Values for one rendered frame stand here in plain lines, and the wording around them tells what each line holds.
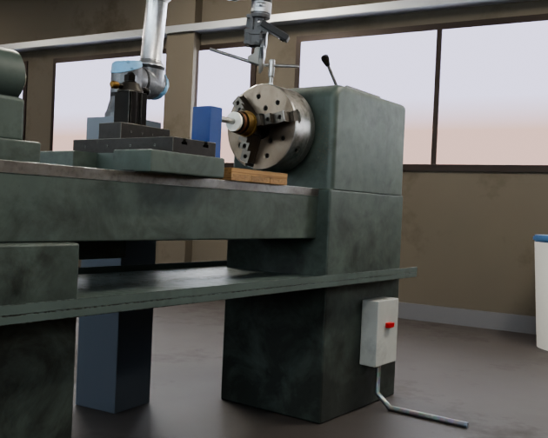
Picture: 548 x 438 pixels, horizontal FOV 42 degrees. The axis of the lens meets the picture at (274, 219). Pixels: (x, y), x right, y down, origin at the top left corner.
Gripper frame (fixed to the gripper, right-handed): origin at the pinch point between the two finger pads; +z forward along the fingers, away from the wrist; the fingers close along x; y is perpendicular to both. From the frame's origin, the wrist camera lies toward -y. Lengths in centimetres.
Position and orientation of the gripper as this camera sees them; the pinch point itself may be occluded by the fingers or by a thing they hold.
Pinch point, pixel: (262, 69)
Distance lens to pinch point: 268.9
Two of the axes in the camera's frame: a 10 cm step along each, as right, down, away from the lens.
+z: -0.8, 10.0, 0.4
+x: -0.6, 0.4, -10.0
